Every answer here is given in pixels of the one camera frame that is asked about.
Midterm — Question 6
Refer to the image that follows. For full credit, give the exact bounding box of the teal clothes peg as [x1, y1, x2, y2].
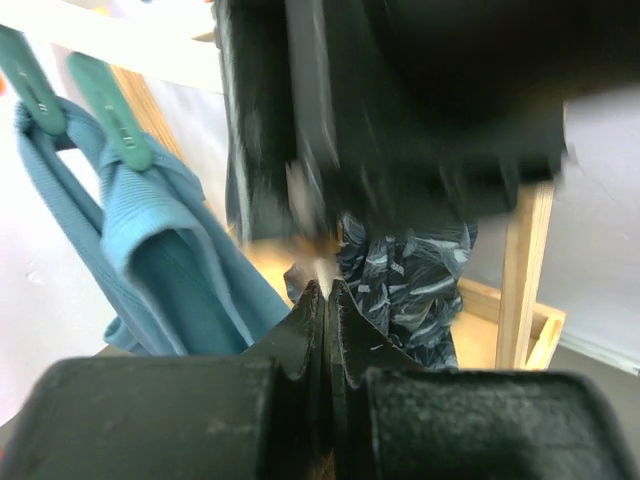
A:
[67, 52, 153, 171]
[1, 26, 67, 135]

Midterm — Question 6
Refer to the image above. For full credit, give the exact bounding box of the dark patterned sock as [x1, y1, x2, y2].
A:
[336, 215, 478, 370]

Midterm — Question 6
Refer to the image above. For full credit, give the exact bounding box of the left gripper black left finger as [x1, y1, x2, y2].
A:
[1, 282, 325, 479]

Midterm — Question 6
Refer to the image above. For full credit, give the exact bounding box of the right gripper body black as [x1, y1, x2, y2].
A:
[214, 1, 639, 241]

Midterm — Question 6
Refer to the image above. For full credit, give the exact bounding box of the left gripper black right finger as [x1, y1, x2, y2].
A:
[327, 281, 639, 479]

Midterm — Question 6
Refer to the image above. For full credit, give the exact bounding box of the blue sock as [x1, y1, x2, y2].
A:
[14, 100, 289, 356]

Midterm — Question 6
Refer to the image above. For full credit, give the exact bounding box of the wooden rack stand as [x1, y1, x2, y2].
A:
[110, 66, 566, 370]

